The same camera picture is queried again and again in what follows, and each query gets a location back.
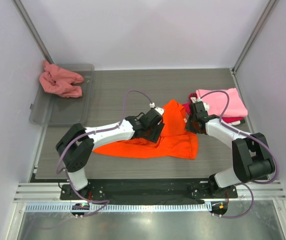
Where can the slotted cable duct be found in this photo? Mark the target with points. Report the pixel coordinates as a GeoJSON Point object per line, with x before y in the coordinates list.
{"type": "Point", "coordinates": [111, 208]}

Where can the salmon pink crumpled t shirt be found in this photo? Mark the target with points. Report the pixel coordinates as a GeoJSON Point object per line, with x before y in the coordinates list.
{"type": "Point", "coordinates": [60, 82]}

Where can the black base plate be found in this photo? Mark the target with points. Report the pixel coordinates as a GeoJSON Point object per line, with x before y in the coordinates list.
{"type": "Point", "coordinates": [156, 189]}

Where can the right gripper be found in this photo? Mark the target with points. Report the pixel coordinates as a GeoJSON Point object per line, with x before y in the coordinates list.
{"type": "Point", "coordinates": [188, 128]}

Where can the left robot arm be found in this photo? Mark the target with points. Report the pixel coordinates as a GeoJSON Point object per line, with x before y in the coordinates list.
{"type": "Point", "coordinates": [76, 146]}

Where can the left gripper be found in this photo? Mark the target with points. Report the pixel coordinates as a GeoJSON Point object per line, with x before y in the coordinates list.
{"type": "Point", "coordinates": [154, 136]}

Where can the orange t shirt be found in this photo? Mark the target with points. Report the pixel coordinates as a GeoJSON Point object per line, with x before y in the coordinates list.
{"type": "Point", "coordinates": [174, 140]}

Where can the right frame post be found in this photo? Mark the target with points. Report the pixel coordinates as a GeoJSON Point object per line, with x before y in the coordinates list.
{"type": "Point", "coordinates": [262, 20]}

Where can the frame post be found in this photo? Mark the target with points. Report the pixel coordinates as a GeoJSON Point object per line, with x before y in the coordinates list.
{"type": "Point", "coordinates": [32, 29]}
{"type": "Point", "coordinates": [262, 20]}

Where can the left frame post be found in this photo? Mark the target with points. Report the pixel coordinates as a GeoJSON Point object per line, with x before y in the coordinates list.
{"type": "Point", "coordinates": [32, 29]}

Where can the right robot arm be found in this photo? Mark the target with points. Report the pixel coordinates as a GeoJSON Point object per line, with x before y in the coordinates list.
{"type": "Point", "coordinates": [251, 156]}

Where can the clear grey plastic bin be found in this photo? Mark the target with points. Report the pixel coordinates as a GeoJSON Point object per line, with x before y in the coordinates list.
{"type": "Point", "coordinates": [52, 110]}

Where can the magenta folded t shirt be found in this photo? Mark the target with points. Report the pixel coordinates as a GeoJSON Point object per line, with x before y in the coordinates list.
{"type": "Point", "coordinates": [230, 120]}

